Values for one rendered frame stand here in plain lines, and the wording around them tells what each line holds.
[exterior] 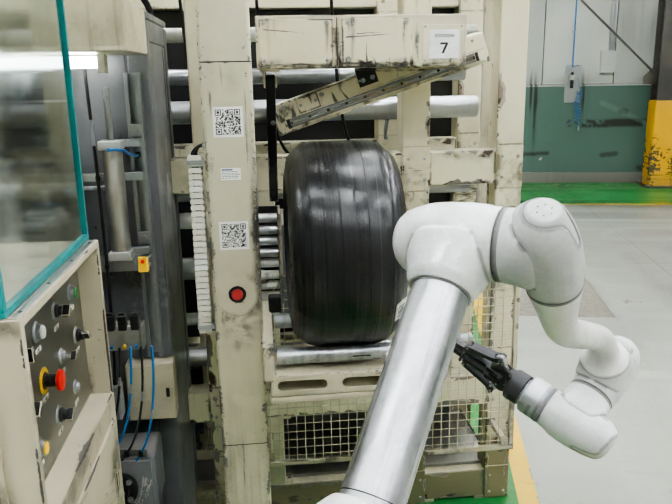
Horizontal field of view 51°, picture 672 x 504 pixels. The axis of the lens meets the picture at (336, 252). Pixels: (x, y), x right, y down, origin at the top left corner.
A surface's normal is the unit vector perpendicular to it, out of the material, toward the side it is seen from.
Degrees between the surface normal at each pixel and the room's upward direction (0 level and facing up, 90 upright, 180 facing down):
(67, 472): 0
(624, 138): 90
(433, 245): 48
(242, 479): 90
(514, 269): 114
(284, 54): 90
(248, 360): 90
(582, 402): 35
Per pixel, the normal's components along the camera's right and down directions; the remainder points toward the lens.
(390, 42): 0.11, 0.24
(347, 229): 0.10, -0.11
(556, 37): -0.11, 0.25
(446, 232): -0.39, -0.47
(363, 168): 0.05, -0.65
